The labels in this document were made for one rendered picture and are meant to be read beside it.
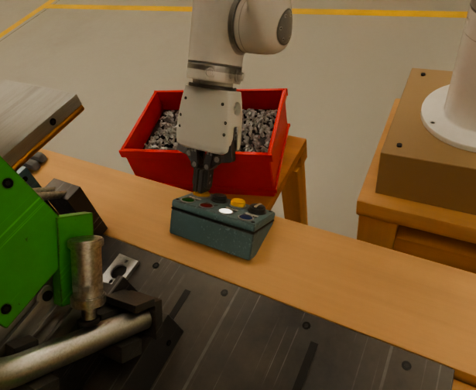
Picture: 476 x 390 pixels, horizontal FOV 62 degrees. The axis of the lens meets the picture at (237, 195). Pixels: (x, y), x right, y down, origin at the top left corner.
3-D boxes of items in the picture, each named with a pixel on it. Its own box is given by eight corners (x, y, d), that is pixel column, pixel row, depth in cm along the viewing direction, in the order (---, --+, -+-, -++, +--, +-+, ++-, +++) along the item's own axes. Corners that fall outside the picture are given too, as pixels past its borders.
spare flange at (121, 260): (118, 292, 60) (117, 289, 60) (99, 283, 62) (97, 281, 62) (140, 263, 63) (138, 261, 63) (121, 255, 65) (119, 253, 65)
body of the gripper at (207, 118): (253, 83, 63) (243, 153, 66) (199, 76, 67) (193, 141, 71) (230, 81, 57) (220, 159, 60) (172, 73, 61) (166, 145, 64)
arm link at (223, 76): (253, 70, 63) (251, 89, 64) (206, 63, 67) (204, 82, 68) (227, 66, 56) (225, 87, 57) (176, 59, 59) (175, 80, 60)
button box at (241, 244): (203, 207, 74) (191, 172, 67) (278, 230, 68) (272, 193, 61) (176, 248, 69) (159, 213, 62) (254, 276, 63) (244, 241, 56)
